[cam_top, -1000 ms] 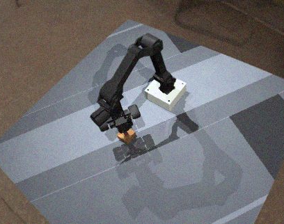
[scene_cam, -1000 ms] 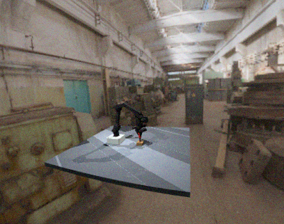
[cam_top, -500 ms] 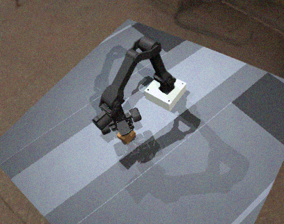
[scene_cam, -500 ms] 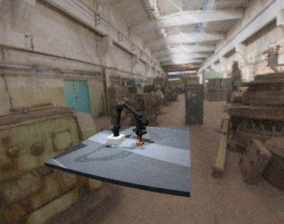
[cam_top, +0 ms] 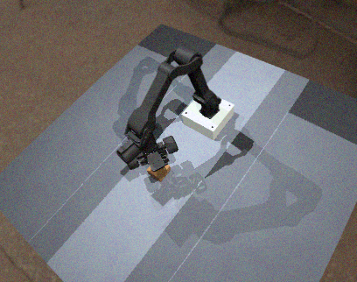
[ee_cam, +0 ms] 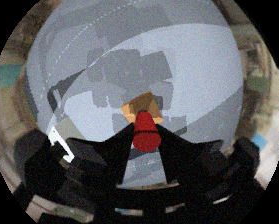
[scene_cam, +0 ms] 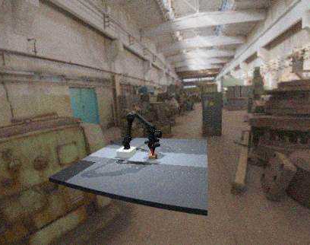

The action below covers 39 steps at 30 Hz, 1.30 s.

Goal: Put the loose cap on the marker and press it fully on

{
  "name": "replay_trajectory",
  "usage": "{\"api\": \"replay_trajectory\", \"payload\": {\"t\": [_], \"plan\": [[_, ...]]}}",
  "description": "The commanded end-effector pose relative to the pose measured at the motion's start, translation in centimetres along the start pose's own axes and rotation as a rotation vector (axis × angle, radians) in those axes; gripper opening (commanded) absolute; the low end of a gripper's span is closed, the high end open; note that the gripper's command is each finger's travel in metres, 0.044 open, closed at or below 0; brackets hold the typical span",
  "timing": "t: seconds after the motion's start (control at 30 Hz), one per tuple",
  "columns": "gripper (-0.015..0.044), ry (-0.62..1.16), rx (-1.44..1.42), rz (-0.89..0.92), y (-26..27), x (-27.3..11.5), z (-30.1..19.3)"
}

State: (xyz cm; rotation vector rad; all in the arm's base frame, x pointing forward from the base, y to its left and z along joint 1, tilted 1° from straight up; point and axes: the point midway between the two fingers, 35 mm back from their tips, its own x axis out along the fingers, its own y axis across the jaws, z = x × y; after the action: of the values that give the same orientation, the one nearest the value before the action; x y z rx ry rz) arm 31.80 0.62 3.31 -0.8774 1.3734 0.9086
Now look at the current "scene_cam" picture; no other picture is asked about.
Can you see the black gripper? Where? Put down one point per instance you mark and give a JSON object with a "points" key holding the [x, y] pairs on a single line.
{"points": [[151, 144]]}

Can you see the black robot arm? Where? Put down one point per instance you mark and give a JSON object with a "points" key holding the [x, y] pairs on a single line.
{"points": [[152, 131]]}

